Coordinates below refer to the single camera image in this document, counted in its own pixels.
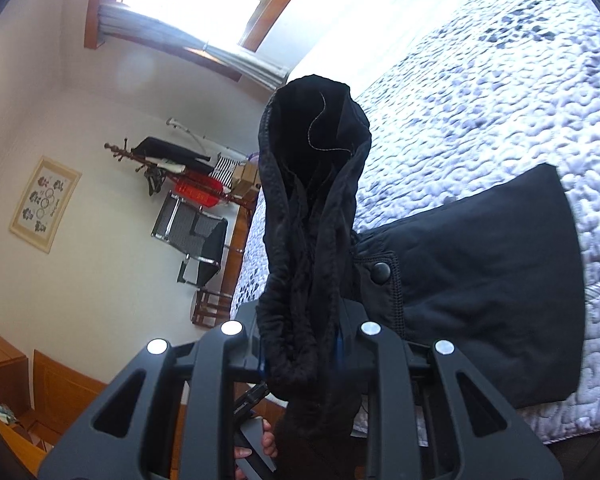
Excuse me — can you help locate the framed wall picture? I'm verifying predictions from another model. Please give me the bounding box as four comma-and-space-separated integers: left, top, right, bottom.
9, 156, 82, 253

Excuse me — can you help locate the black quilted coat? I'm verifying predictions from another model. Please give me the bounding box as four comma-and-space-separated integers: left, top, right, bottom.
257, 74, 587, 480

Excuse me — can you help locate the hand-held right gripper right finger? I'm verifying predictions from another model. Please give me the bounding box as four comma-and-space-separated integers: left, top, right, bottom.
332, 299, 563, 480

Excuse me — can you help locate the person's left hand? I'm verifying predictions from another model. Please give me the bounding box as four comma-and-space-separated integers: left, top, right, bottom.
234, 419, 282, 461

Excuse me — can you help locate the wide wooden framed window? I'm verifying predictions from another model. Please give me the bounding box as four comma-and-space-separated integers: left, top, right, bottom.
84, 0, 326, 83

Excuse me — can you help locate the cardboard box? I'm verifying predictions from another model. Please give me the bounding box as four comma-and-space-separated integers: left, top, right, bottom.
231, 162, 262, 200

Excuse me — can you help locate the grey quilted blanket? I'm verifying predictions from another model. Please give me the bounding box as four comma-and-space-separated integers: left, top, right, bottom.
230, 0, 600, 446

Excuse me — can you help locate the wooden coat rack with clothes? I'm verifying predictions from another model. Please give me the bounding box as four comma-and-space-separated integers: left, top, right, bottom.
104, 136, 261, 211

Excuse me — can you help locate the grey pleated curtain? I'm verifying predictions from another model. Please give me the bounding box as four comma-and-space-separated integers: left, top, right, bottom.
97, 2, 291, 93

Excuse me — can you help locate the light wooden cabinet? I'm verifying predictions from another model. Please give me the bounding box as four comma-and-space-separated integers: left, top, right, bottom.
0, 334, 108, 461

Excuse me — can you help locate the red plastic basket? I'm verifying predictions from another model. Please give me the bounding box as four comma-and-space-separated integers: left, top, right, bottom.
177, 172, 226, 209

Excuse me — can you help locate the black mesh chair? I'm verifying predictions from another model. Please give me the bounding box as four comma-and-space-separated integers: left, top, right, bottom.
151, 191, 229, 288

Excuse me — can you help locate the wooden stool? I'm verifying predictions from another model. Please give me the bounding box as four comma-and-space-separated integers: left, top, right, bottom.
190, 287, 233, 328

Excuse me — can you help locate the black and white striped cloth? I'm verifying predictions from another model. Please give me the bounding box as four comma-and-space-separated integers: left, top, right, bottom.
211, 156, 242, 191

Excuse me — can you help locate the bed mattress with grey sheet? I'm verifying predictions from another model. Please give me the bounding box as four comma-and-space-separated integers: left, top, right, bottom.
257, 0, 506, 111

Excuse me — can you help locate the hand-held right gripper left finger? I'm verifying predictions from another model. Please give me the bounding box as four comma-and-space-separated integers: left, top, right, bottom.
37, 302, 268, 480

